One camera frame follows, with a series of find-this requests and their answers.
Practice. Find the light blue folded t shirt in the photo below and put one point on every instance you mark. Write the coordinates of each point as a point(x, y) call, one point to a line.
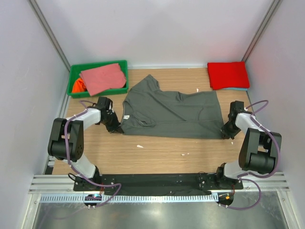
point(236, 89)

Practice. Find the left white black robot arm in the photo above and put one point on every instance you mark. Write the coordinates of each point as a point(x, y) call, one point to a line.
point(66, 141)

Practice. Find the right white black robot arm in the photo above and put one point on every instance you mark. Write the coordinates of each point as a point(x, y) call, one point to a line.
point(259, 154)

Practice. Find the aluminium frame rail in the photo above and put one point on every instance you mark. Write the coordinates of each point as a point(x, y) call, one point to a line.
point(46, 184)

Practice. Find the orange t shirt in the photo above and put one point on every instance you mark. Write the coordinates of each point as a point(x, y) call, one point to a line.
point(79, 86)

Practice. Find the grey t shirt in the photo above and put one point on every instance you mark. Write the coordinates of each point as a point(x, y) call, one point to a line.
point(149, 111)

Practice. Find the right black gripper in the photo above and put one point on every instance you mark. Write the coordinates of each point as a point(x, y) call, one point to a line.
point(227, 134)

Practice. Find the white slotted cable duct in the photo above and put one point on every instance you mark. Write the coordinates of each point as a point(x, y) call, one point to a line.
point(95, 198)

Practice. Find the green plastic bin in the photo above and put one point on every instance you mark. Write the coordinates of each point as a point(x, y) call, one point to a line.
point(77, 68)

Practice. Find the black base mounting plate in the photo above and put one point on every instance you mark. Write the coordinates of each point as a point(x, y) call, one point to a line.
point(191, 184)

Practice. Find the red folded t shirt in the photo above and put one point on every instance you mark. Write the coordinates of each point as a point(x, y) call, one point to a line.
point(227, 74)

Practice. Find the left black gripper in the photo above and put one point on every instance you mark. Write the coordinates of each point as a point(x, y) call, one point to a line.
point(115, 128)

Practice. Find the pink folded t shirt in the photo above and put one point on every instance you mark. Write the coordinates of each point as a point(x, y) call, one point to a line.
point(100, 79)

